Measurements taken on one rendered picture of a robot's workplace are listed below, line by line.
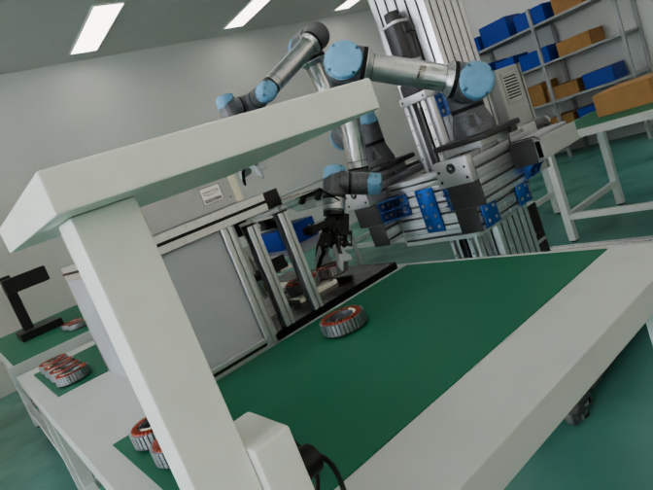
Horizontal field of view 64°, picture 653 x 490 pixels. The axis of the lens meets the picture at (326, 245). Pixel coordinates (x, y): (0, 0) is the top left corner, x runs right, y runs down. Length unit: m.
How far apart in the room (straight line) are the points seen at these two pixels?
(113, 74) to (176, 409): 7.01
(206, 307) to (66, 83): 6.13
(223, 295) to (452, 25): 1.45
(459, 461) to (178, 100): 7.14
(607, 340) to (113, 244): 0.72
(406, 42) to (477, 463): 1.72
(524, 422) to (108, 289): 0.52
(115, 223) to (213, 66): 7.52
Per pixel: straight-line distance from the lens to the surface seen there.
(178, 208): 1.41
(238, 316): 1.32
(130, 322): 0.50
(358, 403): 0.90
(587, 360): 0.86
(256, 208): 1.34
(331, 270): 1.64
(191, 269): 1.27
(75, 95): 7.23
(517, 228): 2.31
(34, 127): 7.03
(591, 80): 7.59
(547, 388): 0.79
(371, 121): 2.23
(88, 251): 0.49
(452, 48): 2.22
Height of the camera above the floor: 1.14
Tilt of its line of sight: 9 degrees down
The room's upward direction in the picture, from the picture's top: 21 degrees counter-clockwise
